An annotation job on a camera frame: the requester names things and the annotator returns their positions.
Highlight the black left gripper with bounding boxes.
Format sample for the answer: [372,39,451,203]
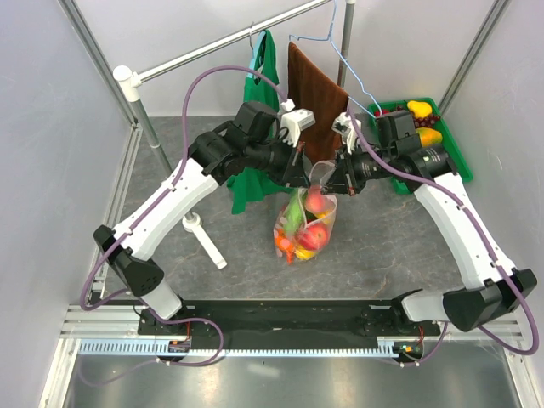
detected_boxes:
[247,134,311,190]

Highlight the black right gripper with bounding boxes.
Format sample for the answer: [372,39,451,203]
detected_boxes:
[321,142,397,196]

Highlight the yellow toy corn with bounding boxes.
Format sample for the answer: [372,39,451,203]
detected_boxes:
[295,247,318,260]
[317,209,336,225]

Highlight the green toy cucumber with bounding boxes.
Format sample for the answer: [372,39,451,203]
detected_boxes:
[283,190,304,235]

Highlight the clear pink-dotted zip bag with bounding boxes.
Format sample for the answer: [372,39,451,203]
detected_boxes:
[273,161,338,263]

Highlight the red toy apple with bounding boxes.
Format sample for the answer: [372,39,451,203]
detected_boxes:
[297,223,329,251]

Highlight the orange toy fruit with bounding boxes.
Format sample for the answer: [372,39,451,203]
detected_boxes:
[275,231,294,252]

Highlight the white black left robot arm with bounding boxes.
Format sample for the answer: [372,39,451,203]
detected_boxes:
[93,101,315,334]

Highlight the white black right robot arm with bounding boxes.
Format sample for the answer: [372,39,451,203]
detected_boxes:
[322,110,537,335]

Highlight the brown towel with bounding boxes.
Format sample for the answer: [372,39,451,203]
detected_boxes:
[287,42,349,164]

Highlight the yellow red toy mango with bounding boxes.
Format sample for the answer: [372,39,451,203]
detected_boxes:
[416,127,443,147]

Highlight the dark red toy grapes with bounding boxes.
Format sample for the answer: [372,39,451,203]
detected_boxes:
[413,114,441,128]

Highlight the yellow toy pear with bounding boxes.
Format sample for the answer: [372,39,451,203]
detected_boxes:
[406,99,433,119]

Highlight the green shirt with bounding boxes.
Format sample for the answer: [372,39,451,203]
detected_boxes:
[227,30,291,215]

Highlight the green plastic tray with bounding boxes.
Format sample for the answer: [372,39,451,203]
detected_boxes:
[366,97,473,196]

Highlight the white metal clothes rack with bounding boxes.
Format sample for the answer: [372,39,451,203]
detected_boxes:
[112,0,356,269]

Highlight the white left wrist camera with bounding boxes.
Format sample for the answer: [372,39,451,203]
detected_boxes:
[280,99,315,147]

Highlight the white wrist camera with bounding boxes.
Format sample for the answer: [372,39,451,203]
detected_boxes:
[331,112,361,154]
[280,99,315,147]

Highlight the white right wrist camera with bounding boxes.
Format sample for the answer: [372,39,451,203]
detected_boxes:
[331,112,361,154]

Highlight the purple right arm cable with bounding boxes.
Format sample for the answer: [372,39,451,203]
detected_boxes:
[346,105,540,369]

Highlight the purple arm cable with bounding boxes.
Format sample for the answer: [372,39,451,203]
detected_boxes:
[78,65,295,386]
[346,105,540,369]

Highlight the light blue wire hanger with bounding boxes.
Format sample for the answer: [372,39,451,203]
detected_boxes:
[288,0,383,111]

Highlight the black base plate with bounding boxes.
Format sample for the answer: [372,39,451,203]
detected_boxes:
[139,299,440,337]

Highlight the grey slotted cable duct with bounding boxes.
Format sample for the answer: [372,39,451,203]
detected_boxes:
[78,338,403,358]

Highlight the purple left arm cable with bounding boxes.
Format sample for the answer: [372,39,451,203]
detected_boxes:
[78,65,295,386]

